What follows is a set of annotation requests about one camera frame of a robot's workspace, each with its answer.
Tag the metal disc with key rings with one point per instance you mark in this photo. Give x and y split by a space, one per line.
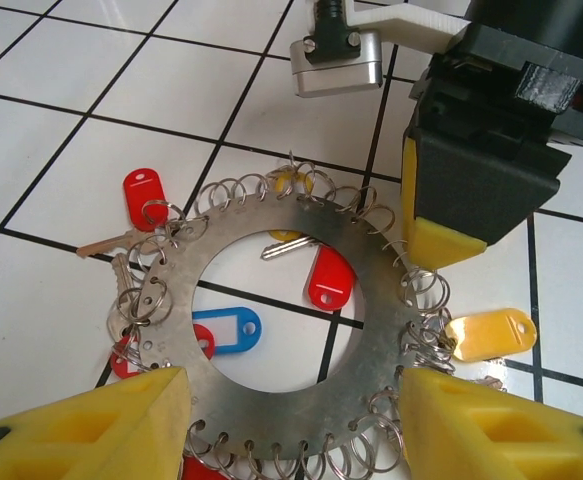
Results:
251 220

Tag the silver key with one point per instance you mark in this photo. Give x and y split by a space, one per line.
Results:
286 248
120 275

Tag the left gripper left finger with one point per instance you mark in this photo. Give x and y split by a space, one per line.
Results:
136 440

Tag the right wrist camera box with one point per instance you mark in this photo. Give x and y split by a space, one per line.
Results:
336 80

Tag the blue plastic key tag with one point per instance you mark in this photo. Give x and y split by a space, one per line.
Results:
216 327

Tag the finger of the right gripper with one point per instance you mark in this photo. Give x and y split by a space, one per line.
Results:
481 185

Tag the brass key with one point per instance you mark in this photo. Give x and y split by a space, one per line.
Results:
103 246

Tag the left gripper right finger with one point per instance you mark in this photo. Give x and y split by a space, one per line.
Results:
451 435

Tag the red plastic key tag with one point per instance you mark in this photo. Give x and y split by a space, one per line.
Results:
141 192
328 275
121 362
206 345
196 470

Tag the yellow plastic key tag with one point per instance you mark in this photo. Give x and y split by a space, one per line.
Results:
491 332
283 184

